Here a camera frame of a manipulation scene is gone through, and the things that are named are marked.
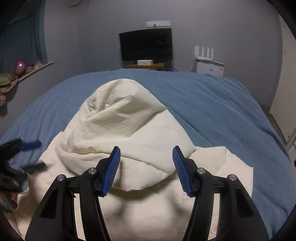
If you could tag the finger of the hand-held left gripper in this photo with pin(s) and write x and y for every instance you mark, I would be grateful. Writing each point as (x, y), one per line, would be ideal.
(34, 167)
(31, 145)

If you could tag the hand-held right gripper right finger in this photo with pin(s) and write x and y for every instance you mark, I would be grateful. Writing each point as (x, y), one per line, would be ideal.
(181, 171)

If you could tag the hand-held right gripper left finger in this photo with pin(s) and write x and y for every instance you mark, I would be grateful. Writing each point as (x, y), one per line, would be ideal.
(112, 171)

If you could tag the white hooded jacket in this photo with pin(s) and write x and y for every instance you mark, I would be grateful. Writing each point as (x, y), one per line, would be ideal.
(129, 115)

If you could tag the pile of clothes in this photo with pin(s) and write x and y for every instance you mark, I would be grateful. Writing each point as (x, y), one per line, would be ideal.
(7, 85)

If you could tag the blue fleece blanket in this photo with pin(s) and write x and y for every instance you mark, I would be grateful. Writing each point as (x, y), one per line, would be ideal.
(219, 115)

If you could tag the wooden window sill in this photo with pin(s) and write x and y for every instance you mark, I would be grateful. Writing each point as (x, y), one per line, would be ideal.
(38, 68)

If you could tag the pink round object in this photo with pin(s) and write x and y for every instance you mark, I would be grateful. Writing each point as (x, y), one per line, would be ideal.
(20, 66)

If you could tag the white box under router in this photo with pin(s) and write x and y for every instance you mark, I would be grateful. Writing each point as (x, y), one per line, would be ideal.
(209, 69)

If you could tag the small wooden table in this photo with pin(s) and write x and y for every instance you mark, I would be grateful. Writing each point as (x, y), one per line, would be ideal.
(145, 66)

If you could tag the blue curtain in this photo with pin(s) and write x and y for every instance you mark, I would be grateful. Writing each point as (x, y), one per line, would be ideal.
(25, 34)

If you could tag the white flat box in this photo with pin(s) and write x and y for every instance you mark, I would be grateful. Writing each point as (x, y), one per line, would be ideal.
(144, 62)

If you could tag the white router with antennas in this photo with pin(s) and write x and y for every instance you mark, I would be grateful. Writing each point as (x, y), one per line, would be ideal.
(208, 55)

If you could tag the black flat screen monitor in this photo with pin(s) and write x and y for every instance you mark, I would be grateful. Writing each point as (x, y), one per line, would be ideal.
(146, 45)

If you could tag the white wardrobe door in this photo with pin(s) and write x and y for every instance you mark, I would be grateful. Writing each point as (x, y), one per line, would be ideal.
(284, 81)

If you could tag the white wall box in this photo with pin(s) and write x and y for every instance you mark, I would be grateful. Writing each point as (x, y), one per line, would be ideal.
(158, 24)

